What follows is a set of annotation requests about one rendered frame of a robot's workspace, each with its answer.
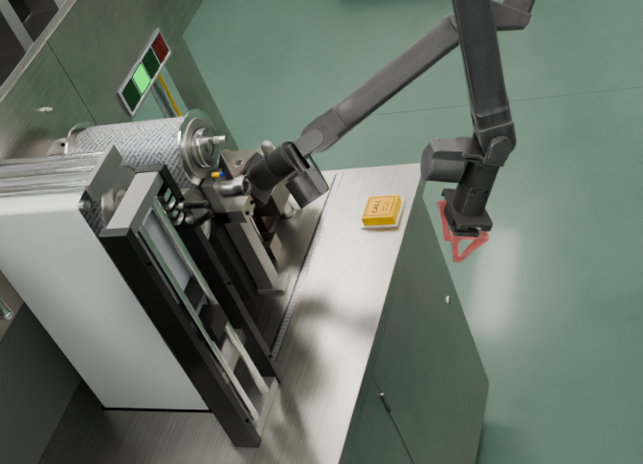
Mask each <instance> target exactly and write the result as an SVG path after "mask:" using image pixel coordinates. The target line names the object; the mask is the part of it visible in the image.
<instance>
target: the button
mask: <svg viewBox="0 0 643 464"><path fill-rule="evenodd" d="M400 205H401V200H400V197H399V195H398V194H395V195H381V196H369V197H368V199H367V202H366V207H365V210H364V213H363V216H362V221H363V223H364V226H376V225H393V224H395V221H396V218H397V215H398V211H399V209H400Z"/></svg>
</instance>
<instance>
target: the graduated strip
mask: <svg viewBox="0 0 643 464"><path fill-rule="evenodd" d="M343 175H344V173H343V172H341V173H335V174H334V177H333V180H332V183H331V185H330V188H329V191H328V192H327V195H326V198H325V201H324V203H323V206H322V209H321V213H320V216H319V219H318V221H317V224H316V227H315V229H314V231H313V234H312V237H311V239H310V242H309V245H308V248H307V250H306V253H305V256H304V258H303V261H302V263H301V266H300V268H299V273H298V275H297V278H296V281H295V284H294V286H293V289H292V292H291V294H290V297H289V299H288V302H287V304H286V307H285V310H284V312H283V315H282V318H281V321H280V323H279V326H278V329H277V332H276V335H275V338H274V340H273V343H272V346H271V348H270V352H271V353H272V355H273V357H274V359H275V360H277V356H278V353H279V350H280V348H281V346H282V343H283V340H284V337H285V335H286V332H287V329H288V326H289V323H290V321H291V318H292V316H293V313H294V311H295V308H296V305H297V302H298V299H299V295H300V292H301V289H302V287H303V284H304V281H305V279H306V276H307V274H308V271H309V268H310V265H311V263H312V260H313V257H314V254H315V251H316V250H317V247H318V244H319V241H320V238H321V236H322V231H323V228H324V226H325V223H326V220H327V217H328V214H329V212H330V210H331V207H332V204H333V202H334V199H335V196H336V193H337V190H338V188H339V185H340V182H341V180H342V178H343Z"/></svg>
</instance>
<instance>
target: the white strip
mask: <svg viewBox="0 0 643 464"><path fill-rule="evenodd" d="M82 195H83V194H82ZM82 195H76V196H63V197H51V198H39V199H27V200H14V201H2V202H0V270H1V272H2V273H3V274H4V276H5V277H6V278H7V279H8V281H9V282H10V283H11V285H12V286H13V288H14V289H15V290H16V292H17V293H18V294H19V296H20V297H21V298H22V299H23V300H24V301H25V302H26V304H27V305H28V306H29V308H30V309H31V310H32V312H33V313H34V315H35V316H36V317H37V319H38V320H39V321H40V322H41V324H42V325H43V326H44V328H45V329H46V330H47V332H48V333H49V334H50V336H51V337H52V338H53V340H54V341H55V343H56V344H57V345H58V346H59V348H60V349H61V350H62V352H63V353H64V354H65V356H66V357H67V358H68V360H69V361H70V362H71V364H72V365H73V366H74V368H75V369H76V370H77V371H78V373H79V374H80V376H81V377H82V378H83V380H84V381H85V382H86V384H87V385H88V386H89V387H90V388H91V389H92V391H93V392H94V393H95V394H96V396H97V397H98V398H99V400H100V401H101V403H102V404H103V406H102V407H101V409H100V410H134V411H171V412H207V413H212V411H211V409H209V408H208V407H207V405H206V404H205V402H204V401H203V399H202V398H201V396H200V395H199V393H198V392H197V390H196V388H195V387H194V385H193V384H192V382H191V381H190V379H189V378H188V376H187V374H186V373H185V371H184V370H183V368H182V367H181V366H180V365H179V363H178V361H177V360H176V358H175V357H174V355H173V354H172V352H171V351H170V349H169V348H168V346H167V345H166V343H165V341H164V340H163V338H162V337H161V335H160V333H159V332H158V330H157V329H156V327H155V326H154V324H153V323H152V321H151V320H150V318H149V317H148V315H147V314H146V312H145V311H144V309H143V307H142V306H141V304H140V303H139V302H138V300H137V299H136V297H135V296H134V294H133V293H132V291H131V290H130V288H129V287H128V285H127V284H126V282H125V280H124V279H123V277H122V275H121V274H120V272H119V271H118V269H117V268H116V266H115V265H114V263H113V262H112V260H111V259H110V257H109V256H108V254H107V252H106V251H105V249H104V248H103V247H102V246H101V244H100V242H99V241H98V239H97V238H96V236H95V235H94V233H93V232H92V230H91V229H90V227H89V225H88V224H87V222H86V221H85V219H84V218H83V216H82V215H81V212H88V211H89V210H90V209H91V204H90V202H89V200H80V198H81V196H82Z"/></svg>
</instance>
